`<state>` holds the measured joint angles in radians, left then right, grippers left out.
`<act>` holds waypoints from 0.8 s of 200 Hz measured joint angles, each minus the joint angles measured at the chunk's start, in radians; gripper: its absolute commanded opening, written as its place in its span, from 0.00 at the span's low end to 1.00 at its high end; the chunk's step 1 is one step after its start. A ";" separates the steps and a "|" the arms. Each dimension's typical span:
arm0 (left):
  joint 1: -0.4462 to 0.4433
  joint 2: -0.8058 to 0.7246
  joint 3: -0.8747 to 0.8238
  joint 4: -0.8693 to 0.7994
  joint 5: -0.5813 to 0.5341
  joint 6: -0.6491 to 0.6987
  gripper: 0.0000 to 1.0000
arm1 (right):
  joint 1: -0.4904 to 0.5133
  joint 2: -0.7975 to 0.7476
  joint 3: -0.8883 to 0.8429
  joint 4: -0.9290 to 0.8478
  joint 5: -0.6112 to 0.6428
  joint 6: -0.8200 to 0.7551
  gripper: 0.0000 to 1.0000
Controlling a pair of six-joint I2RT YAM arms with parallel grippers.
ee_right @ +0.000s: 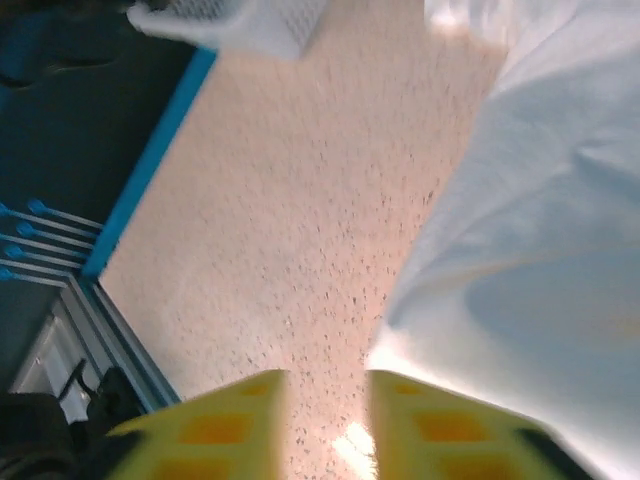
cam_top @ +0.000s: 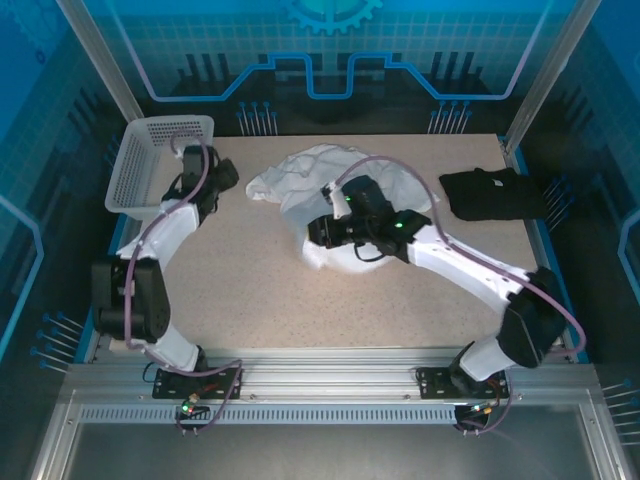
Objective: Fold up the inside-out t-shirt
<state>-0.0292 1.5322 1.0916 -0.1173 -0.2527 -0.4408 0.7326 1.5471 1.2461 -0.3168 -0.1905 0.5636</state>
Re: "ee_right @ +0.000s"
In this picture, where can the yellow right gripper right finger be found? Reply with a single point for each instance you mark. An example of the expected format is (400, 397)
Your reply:
(440, 435)

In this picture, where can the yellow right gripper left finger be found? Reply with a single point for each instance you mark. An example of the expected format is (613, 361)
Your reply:
(220, 430)

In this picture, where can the white t-shirt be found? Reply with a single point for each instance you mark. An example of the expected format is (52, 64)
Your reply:
(540, 225)

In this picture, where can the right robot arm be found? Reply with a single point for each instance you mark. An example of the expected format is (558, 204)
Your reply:
(30, 435)

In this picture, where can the white perforated plastic basket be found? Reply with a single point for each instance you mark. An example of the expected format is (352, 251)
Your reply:
(250, 25)

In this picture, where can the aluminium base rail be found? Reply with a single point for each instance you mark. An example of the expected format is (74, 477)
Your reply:
(100, 340)

